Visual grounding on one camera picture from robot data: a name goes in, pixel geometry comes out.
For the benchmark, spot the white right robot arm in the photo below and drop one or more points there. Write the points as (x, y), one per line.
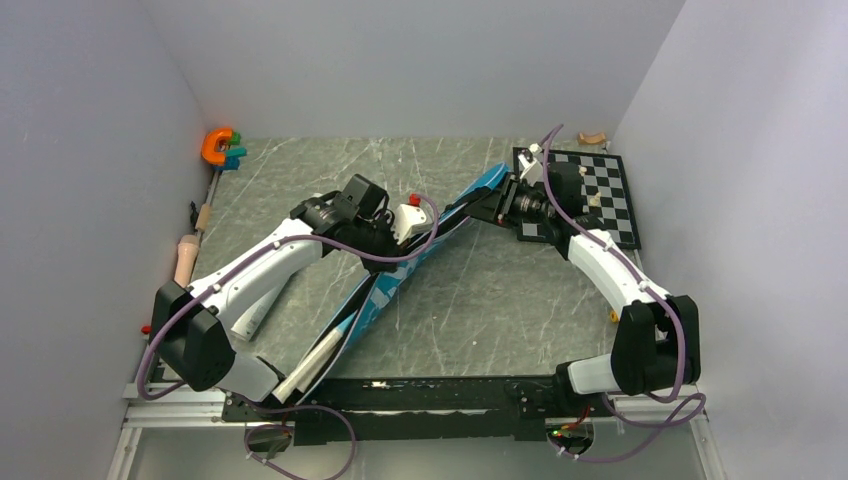
(657, 344)

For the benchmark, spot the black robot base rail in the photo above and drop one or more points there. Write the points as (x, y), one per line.
(523, 408)

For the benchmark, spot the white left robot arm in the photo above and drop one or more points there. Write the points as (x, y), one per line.
(193, 325)

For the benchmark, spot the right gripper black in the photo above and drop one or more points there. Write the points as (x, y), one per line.
(497, 206)

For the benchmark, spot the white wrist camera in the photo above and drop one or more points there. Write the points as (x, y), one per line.
(410, 219)
(530, 162)

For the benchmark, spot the wooden arch block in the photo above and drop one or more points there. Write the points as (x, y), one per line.
(599, 138)

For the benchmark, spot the blue badminton racket front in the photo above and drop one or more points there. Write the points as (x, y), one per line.
(310, 366)

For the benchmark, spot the wooden handled tool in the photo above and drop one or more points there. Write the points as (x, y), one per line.
(199, 215)

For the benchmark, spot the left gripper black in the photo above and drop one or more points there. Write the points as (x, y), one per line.
(392, 250)

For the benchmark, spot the orange letter C toy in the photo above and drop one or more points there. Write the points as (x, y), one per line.
(215, 145)

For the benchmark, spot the beige toy microphone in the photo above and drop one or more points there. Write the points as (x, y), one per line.
(187, 251)

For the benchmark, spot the white shuttlecock tube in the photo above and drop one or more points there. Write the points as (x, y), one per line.
(249, 322)

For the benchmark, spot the blue racket carry bag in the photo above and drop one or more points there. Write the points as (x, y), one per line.
(377, 289)

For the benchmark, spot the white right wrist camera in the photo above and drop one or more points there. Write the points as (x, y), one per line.
(530, 162)

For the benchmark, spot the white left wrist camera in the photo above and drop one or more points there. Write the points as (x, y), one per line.
(410, 219)

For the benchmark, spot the aluminium frame rail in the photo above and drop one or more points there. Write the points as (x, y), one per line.
(183, 436)

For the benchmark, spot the black white chessboard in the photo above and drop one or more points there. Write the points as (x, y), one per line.
(606, 174)

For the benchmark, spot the green teal toy blocks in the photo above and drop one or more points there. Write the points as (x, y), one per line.
(235, 153)

